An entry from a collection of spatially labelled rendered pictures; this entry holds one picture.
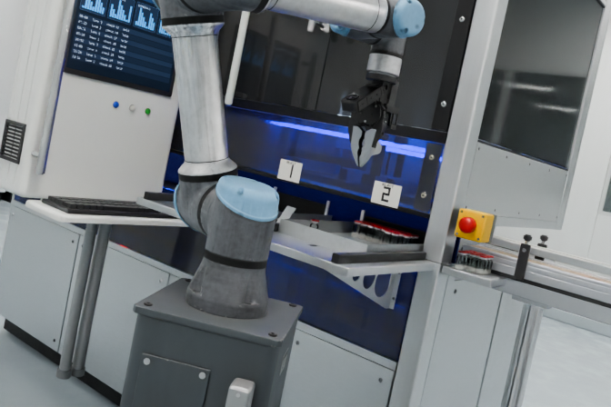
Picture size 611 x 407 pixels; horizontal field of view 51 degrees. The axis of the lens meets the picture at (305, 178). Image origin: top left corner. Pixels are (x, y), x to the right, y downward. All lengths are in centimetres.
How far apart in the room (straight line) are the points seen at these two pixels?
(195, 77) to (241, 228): 30
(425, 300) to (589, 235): 465
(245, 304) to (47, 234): 184
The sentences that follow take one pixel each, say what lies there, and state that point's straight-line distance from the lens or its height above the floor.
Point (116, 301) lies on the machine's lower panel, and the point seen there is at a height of 40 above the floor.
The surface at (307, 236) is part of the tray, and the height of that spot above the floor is 89.
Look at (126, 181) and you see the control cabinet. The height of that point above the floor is 88.
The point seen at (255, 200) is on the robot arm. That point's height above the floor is 100.
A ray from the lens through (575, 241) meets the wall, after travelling 629.
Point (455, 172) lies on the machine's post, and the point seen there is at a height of 112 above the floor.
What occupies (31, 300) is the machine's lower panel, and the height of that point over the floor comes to 23.
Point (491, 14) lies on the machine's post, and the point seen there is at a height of 152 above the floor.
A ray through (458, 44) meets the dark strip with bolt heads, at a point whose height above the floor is 143.
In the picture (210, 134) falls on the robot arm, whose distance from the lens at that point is 122.
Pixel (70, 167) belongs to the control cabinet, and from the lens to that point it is 201.
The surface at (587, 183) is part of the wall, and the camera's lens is 628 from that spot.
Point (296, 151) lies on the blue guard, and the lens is 192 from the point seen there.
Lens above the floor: 111
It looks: 3 degrees down
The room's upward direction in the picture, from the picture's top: 12 degrees clockwise
